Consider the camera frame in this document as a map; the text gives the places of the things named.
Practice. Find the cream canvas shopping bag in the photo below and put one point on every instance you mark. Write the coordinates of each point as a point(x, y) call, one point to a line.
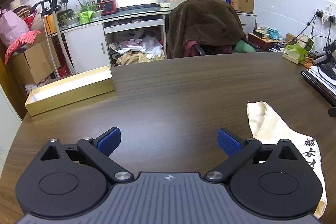
point(265, 121)

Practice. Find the stack of papers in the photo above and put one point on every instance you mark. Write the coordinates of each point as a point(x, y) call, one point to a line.
point(324, 78)

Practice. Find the blue face mask pack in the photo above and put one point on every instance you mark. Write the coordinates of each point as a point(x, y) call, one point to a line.
point(274, 33)

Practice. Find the dark wooden box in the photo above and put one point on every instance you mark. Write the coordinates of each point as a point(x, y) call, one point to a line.
point(263, 43)

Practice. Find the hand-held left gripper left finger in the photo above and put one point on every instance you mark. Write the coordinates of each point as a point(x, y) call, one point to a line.
point(110, 141)

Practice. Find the straw hat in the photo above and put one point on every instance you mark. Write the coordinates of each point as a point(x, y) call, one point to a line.
point(17, 5)

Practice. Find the black laptop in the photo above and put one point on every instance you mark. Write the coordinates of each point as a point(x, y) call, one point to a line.
point(315, 85)

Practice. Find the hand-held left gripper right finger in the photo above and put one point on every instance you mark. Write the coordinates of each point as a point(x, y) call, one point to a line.
point(228, 142)

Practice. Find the black computer mouse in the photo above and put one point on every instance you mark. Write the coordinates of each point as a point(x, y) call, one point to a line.
point(329, 72)

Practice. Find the white power strip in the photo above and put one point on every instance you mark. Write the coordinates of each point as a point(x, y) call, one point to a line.
point(325, 15)

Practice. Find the green tissue pack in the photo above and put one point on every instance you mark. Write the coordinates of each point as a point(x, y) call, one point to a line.
point(295, 53)

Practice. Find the green plastic bag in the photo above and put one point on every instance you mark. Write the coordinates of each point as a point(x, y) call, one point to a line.
point(85, 18)

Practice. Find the potted green plant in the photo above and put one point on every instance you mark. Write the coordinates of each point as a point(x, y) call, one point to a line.
point(68, 18)
point(93, 10)

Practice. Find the large brown cardboard box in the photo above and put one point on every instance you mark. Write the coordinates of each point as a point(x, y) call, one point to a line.
point(36, 64)

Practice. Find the gold rectangular box lid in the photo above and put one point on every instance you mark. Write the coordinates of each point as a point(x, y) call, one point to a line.
point(68, 98)

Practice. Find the pink bag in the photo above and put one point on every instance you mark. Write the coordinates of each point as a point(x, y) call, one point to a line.
point(11, 28)

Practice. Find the red knitted cloth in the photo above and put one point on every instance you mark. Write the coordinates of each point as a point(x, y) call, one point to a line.
point(22, 41)

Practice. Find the green chair cushion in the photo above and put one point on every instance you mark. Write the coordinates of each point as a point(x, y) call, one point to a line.
point(245, 46)

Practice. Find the white cabinet counter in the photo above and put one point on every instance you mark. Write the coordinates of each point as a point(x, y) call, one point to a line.
point(84, 48)

